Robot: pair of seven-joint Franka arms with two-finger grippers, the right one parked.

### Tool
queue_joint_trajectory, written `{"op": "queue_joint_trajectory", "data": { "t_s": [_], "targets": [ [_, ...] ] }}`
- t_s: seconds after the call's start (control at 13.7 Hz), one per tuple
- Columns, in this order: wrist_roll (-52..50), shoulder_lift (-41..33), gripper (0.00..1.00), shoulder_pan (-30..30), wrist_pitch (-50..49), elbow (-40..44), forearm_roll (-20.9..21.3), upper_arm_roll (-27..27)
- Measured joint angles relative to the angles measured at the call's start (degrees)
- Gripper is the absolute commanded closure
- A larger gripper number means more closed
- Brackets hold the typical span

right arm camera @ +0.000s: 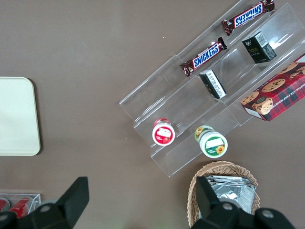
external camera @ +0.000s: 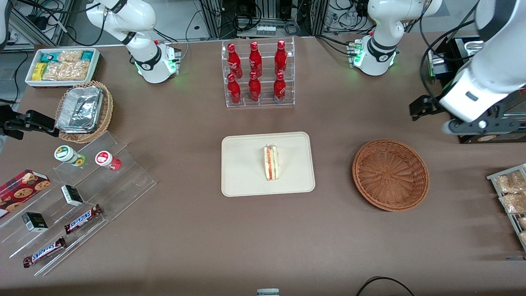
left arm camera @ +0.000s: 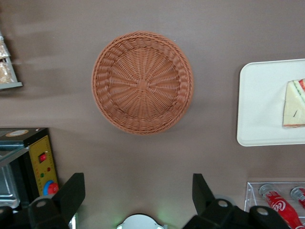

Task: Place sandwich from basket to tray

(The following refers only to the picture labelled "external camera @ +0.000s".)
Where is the triangle sandwich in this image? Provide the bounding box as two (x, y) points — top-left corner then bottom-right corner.
(263, 144), (282, 181)

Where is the light tan wicker basket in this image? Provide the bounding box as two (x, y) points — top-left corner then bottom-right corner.
(55, 81), (114, 144)

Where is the round brown wicker basket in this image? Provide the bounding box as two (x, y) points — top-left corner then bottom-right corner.
(352, 139), (430, 212)

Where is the white rectangular snack tray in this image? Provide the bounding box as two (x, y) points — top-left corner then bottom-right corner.
(25, 48), (101, 88)

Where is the tray of packaged snacks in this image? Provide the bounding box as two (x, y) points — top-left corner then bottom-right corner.
(487, 164), (526, 252)

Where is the beige plastic tray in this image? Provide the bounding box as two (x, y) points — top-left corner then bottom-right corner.
(221, 132), (316, 197)

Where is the green lid cup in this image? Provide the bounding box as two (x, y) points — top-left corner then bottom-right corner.
(54, 145), (86, 167)

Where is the stack of foil trays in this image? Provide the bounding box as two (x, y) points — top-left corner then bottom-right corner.
(55, 86), (104, 134)

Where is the black food warmer cabinet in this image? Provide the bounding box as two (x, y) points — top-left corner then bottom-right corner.
(427, 35), (526, 143)

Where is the steel warmer pan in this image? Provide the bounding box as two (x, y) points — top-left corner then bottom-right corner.
(464, 39), (486, 56)

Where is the large clear bag of crackers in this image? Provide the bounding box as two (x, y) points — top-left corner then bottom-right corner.
(42, 61), (90, 81)

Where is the red plaid cookie box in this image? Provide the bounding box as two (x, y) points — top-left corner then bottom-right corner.
(0, 169), (51, 219)

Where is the red lid cup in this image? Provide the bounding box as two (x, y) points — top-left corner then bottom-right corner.
(95, 151), (122, 171)

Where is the small black box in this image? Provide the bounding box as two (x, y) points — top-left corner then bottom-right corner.
(22, 212), (49, 233)
(61, 185), (84, 207)

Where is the clear bag of pastry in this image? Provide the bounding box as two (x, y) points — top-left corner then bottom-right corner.
(499, 192), (526, 215)
(494, 170), (526, 194)

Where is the clear acrylic stepped display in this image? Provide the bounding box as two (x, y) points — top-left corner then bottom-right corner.
(0, 131), (157, 277)

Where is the Snickers chocolate bar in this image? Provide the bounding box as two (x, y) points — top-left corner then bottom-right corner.
(64, 204), (103, 235)
(23, 237), (67, 268)

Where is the red cola bottle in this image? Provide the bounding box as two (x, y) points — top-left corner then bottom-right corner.
(227, 74), (242, 105)
(227, 43), (243, 79)
(273, 72), (286, 104)
(275, 40), (288, 76)
(249, 42), (263, 79)
(248, 72), (262, 103)

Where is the clear acrylic bottle rack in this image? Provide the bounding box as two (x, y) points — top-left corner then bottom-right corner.
(221, 37), (295, 108)

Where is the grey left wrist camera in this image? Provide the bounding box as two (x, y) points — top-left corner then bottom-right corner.
(443, 109), (519, 136)

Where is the black looped cable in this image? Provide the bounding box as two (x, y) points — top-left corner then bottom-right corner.
(355, 276), (415, 296)

